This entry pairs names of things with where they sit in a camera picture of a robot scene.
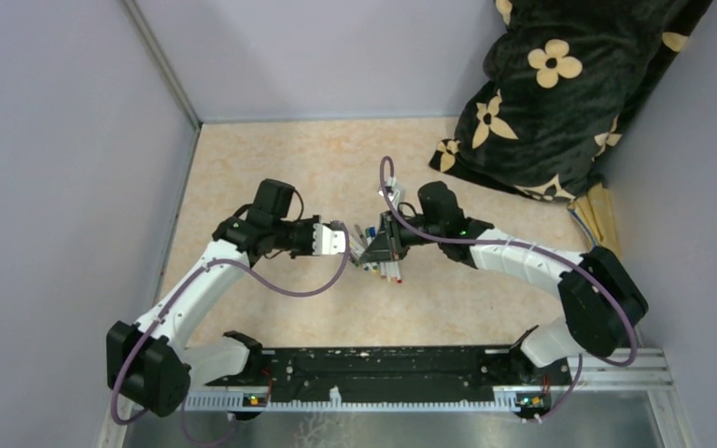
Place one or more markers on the red white marker pen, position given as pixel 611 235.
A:
pixel 395 272

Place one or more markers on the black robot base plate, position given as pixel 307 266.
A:
pixel 394 374

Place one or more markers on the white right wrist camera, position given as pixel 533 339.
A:
pixel 392 189

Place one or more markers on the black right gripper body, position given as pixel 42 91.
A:
pixel 395 234

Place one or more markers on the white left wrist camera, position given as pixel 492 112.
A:
pixel 329 238

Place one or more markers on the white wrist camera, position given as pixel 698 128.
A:
pixel 392 189
pixel 329 238

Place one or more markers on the yellow cloth bag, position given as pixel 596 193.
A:
pixel 593 214

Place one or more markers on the black floral blanket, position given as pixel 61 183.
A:
pixel 564 82

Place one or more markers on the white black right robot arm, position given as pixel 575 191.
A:
pixel 600 301

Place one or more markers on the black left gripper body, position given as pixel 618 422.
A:
pixel 304 234

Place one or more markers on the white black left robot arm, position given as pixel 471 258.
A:
pixel 150 361

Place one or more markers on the green cap marker pen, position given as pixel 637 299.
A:
pixel 355 255

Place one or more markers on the aluminium frame rail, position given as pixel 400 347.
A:
pixel 621 371

